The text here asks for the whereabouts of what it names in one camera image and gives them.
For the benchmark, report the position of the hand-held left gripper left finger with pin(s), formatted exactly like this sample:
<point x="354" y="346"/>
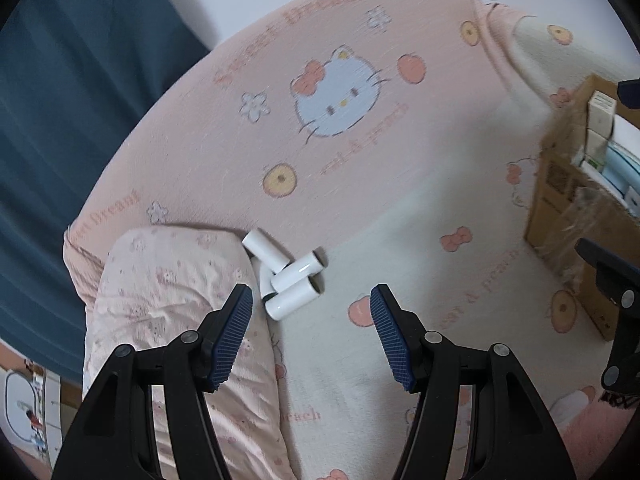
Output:
<point x="235" y="330"/>

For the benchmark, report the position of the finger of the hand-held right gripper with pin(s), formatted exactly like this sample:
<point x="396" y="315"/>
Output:
<point x="631" y="92"/>
<point x="627" y="320"/>

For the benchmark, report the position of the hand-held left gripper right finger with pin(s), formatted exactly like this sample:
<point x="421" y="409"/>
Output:
<point x="387" y="330"/>

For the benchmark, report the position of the white paper roll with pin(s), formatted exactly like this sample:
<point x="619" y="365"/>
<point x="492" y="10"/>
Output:
<point x="297" y="272"/>
<point x="264" y="280"/>
<point x="292" y="300"/>
<point x="262" y="250"/>

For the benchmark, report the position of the brown cardboard box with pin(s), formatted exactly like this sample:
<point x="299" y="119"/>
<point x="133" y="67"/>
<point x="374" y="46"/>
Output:
<point x="555" y="210"/>

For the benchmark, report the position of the white green label carton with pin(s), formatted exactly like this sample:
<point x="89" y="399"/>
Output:
<point x="601" y="112"/>

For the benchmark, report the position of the small white carton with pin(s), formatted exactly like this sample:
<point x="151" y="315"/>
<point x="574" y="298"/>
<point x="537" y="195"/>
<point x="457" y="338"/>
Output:
<point x="595" y="145"/>

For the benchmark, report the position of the cream printed quilt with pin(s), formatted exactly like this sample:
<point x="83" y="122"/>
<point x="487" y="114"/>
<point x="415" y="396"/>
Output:
<point x="165" y="300"/>

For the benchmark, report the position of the blue white packet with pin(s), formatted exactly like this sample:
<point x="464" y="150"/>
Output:
<point x="622" y="175"/>

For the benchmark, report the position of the pink fuzzy cloth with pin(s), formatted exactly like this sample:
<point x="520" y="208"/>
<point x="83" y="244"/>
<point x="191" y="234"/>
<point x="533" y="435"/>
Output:
<point x="600" y="430"/>

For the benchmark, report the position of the pink cat print blanket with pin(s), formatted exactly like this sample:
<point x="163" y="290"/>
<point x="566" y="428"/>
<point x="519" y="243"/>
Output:
<point x="350" y="170"/>

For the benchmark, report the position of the white printed board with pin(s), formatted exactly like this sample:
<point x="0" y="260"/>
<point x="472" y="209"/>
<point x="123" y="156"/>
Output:
<point x="25" y="405"/>

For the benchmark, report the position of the teal curtain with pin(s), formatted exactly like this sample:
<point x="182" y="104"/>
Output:
<point x="75" y="135"/>

